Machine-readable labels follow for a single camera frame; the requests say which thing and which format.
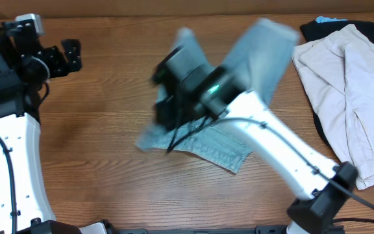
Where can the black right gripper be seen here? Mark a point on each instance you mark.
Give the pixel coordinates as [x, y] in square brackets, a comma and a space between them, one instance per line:
[165, 94]

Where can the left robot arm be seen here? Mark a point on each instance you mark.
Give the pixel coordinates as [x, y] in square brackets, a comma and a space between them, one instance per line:
[25, 68]

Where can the beige folded garment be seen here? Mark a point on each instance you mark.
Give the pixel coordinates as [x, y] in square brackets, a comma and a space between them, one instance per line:
[337, 73]

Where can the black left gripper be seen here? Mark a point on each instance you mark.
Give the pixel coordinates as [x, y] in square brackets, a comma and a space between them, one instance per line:
[57, 60]

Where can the black folded garment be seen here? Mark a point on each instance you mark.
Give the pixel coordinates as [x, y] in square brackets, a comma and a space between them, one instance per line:
[316, 30]

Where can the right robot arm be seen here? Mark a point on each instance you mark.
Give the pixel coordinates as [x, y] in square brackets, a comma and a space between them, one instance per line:
[195, 91]

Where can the light blue denim shorts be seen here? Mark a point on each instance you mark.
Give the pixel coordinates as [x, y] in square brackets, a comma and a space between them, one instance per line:
[259, 58]

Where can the small blue cloth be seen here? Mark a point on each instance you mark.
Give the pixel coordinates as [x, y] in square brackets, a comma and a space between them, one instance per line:
[323, 19]

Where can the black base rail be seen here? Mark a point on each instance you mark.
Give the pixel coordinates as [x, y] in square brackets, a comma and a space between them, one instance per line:
[105, 227]

